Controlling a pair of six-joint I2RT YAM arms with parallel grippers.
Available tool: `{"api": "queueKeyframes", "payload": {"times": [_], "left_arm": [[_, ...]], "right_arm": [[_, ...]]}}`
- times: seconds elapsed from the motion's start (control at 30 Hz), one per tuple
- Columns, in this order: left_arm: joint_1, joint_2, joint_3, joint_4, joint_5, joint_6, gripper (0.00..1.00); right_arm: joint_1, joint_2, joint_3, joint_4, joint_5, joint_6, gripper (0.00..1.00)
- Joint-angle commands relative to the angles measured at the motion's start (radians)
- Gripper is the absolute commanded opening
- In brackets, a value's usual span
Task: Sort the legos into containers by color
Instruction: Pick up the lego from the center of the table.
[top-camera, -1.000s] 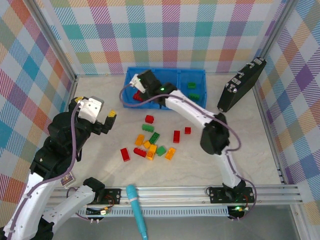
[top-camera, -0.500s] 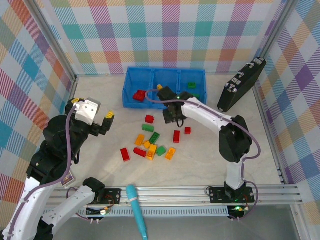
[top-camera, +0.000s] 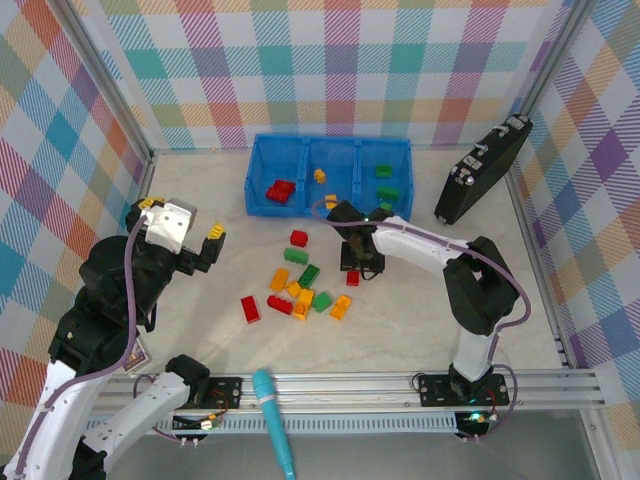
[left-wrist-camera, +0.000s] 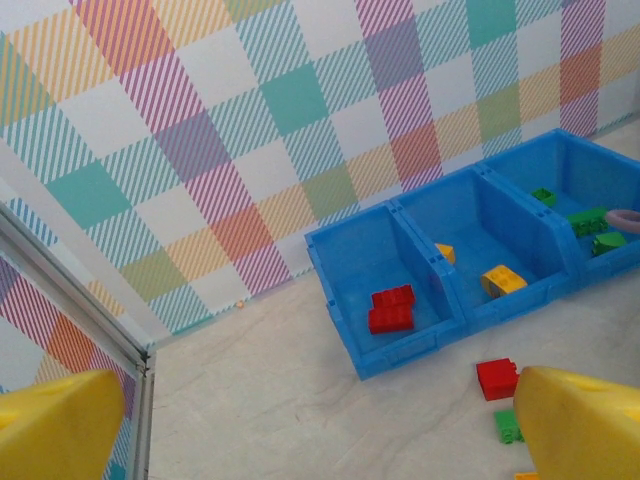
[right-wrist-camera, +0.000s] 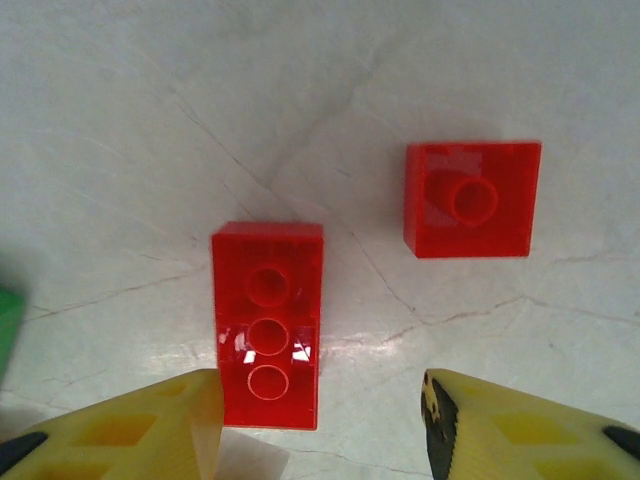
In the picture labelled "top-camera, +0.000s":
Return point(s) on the small printed picture card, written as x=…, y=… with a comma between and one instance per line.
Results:
x=139, y=356

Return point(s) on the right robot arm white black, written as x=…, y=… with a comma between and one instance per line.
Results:
x=415, y=250

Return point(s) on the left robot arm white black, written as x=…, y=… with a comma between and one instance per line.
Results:
x=67, y=415

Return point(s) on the aluminium frame post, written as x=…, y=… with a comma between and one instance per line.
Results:
x=116, y=90
x=557, y=50

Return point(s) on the blue three-compartment bin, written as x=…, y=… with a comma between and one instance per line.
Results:
x=270, y=165

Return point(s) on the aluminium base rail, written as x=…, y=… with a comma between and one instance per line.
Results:
x=350, y=395

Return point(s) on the aluminium frame side bar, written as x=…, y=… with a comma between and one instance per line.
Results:
x=549, y=300
x=145, y=175

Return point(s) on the black case with metal latches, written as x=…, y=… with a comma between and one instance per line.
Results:
x=480, y=175

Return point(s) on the small red lego brick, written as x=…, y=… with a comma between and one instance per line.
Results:
x=285, y=199
x=299, y=238

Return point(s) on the teal toy microphone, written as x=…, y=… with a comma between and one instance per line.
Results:
x=272, y=425

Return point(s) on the small orange lego brick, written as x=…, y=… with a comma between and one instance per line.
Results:
x=320, y=175
x=293, y=288
x=301, y=312
x=330, y=201
x=305, y=298

